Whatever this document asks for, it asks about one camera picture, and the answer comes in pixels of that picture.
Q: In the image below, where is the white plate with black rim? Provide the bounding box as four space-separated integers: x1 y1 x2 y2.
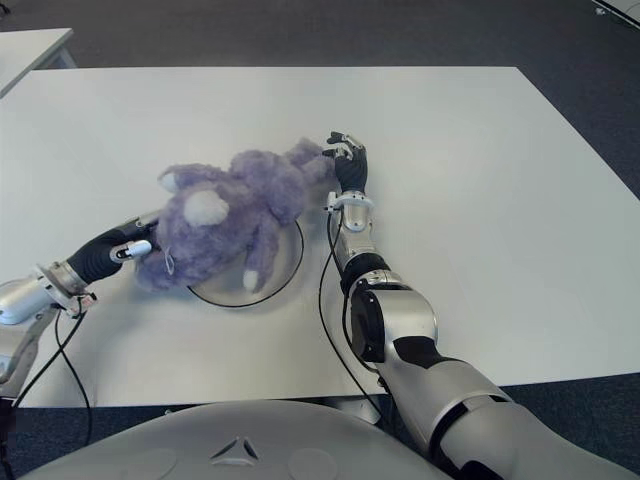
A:
185 214 306 310

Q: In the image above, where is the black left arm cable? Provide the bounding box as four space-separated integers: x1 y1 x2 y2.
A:
0 294 94 480

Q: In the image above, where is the white side table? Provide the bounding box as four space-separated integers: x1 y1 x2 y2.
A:
0 27 76 99

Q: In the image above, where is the purple plush doll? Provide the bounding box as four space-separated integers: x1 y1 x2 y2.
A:
133 137 337 296

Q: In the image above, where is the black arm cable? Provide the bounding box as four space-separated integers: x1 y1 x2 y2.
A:
0 294 94 480
318 209 396 426

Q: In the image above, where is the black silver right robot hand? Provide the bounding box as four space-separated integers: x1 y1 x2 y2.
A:
322 130 371 194

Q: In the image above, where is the grey robot torso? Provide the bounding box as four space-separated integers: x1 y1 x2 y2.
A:
29 399 451 480

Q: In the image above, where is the grey table leg bracket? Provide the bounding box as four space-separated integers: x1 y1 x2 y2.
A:
332 397 382 426

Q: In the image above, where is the small white floor object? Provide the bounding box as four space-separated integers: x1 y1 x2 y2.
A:
592 0 640 27

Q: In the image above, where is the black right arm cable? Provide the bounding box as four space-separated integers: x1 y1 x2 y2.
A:
318 209 396 426

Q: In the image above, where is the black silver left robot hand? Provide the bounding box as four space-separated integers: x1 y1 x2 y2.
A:
64 209 164 284

